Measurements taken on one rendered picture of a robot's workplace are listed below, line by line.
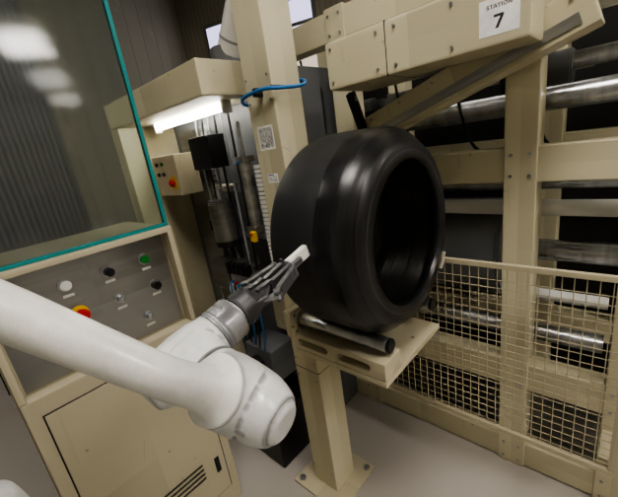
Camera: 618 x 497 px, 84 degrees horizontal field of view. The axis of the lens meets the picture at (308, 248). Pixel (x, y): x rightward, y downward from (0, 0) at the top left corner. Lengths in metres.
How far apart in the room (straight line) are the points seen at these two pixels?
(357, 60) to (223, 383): 1.05
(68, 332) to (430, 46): 1.06
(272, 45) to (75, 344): 0.97
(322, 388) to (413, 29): 1.26
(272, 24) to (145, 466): 1.53
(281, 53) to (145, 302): 0.94
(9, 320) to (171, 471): 1.23
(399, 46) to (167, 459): 1.61
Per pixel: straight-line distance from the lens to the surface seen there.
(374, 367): 1.05
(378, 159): 0.87
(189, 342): 0.65
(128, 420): 1.44
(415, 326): 1.31
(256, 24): 1.21
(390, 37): 1.22
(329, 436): 1.63
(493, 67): 1.23
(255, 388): 0.53
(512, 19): 1.09
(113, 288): 1.31
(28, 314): 0.49
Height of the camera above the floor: 1.47
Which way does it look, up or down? 17 degrees down
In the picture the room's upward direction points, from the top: 9 degrees counter-clockwise
